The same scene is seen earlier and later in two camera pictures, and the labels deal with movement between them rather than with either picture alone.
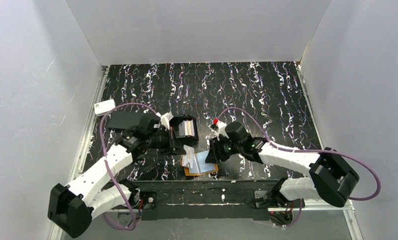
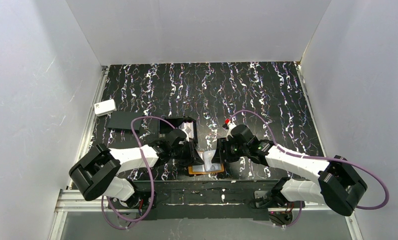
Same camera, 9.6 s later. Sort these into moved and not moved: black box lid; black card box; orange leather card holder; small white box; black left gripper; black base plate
Moved: black left gripper; orange leather card holder
Not moved: black card box; black box lid; black base plate; small white box
